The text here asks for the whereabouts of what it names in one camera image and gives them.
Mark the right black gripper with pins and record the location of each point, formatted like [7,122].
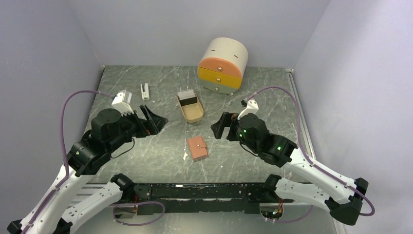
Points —
[227,119]

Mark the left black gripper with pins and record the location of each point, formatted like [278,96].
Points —
[153,125]

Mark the stack of grey cards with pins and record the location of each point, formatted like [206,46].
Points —
[187,97]

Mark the pink card holder wallet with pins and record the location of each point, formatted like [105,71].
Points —
[198,148]

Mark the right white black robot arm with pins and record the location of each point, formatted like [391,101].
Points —
[342,197]

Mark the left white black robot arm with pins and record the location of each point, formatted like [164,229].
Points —
[53,214]

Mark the small white clip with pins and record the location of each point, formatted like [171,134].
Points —
[145,91]

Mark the beige oval tray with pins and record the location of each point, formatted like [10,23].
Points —
[192,113]

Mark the round three-drawer organizer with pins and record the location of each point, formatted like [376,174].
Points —
[222,66]

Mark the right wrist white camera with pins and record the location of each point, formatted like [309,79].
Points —
[250,107]

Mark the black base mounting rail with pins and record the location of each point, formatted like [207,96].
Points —
[202,197]

